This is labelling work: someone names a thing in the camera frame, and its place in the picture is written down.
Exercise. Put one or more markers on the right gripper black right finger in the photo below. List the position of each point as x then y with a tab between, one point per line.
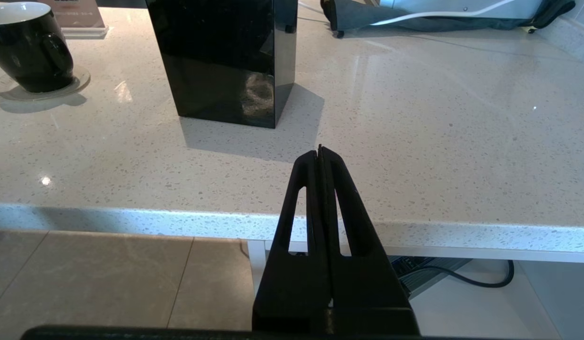
367	293

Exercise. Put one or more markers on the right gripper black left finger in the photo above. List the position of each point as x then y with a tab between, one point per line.
292	283

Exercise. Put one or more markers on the grey power strip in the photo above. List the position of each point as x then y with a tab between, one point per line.
429	278

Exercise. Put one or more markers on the black tissue box white lid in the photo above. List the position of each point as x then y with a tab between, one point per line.
216	61

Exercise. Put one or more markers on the dark grey cloth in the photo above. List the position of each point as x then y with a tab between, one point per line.
358	19

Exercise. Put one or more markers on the round white coaster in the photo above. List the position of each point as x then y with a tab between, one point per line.
79	80

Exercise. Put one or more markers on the silver microwave oven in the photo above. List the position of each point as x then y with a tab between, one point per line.
438	4

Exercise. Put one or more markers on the beige QR code sign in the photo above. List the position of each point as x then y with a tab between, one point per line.
84	21

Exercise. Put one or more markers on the black mug white inside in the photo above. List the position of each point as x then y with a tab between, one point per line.
27	52

